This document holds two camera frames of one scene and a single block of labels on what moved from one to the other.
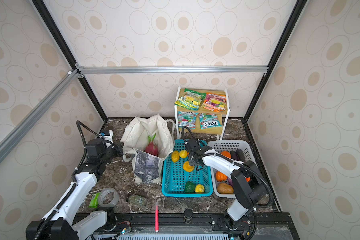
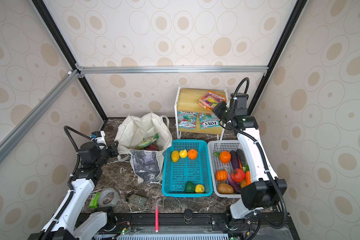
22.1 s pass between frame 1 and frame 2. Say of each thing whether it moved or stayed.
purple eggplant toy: stayed
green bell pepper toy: stayed
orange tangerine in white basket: stayed
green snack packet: moved
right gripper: moved
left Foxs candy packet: stayed
